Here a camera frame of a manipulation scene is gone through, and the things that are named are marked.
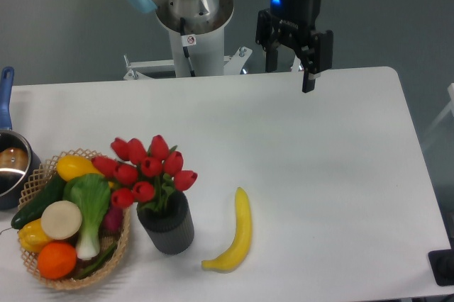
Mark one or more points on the beige round mushroom cap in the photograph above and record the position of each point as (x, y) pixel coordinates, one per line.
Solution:
(61, 220)

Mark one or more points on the orange fruit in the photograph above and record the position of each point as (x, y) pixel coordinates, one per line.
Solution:
(56, 260)

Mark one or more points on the green bean pod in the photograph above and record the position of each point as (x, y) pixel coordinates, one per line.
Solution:
(97, 264)

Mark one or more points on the yellow bell pepper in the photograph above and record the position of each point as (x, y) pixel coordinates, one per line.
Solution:
(32, 237)

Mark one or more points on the yellow squash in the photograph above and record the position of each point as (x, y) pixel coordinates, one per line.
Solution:
(73, 166)

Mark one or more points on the blue handled saucepan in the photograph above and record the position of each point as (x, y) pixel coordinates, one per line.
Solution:
(18, 160)

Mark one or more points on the dark grey ribbed vase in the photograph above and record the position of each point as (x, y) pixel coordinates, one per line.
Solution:
(172, 233)

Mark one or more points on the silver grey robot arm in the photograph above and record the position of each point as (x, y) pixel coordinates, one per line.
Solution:
(196, 31)

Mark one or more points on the purple radish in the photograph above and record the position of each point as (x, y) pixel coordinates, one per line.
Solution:
(113, 219)

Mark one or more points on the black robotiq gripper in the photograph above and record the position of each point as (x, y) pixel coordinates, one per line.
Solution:
(292, 23)

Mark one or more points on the black device at table edge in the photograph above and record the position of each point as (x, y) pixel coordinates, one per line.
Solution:
(441, 262)

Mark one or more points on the dark green cucumber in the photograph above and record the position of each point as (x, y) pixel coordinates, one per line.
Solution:
(50, 193)

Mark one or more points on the red tulip bouquet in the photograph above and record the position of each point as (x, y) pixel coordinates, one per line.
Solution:
(147, 176)

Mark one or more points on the white frame at right edge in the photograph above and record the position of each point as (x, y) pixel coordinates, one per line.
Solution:
(441, 124)

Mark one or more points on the woven wicker basket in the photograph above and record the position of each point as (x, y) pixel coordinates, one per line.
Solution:
(36, 181)

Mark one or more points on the green bok choy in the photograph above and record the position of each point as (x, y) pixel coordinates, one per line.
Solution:
(91, 194)

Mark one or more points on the yellow banana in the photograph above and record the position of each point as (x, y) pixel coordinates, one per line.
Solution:
(233, 257)

